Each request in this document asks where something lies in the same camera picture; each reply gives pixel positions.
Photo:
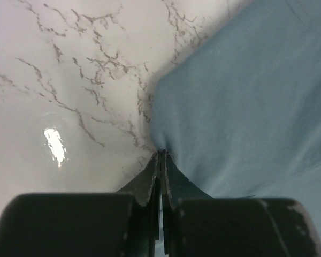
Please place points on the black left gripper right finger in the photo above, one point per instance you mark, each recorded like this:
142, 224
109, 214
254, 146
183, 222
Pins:
196, 224

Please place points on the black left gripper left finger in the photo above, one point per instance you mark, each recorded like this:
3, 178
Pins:
124, 223

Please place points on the blue-grey t-shirt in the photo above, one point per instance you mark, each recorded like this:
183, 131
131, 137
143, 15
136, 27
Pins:
242, 115

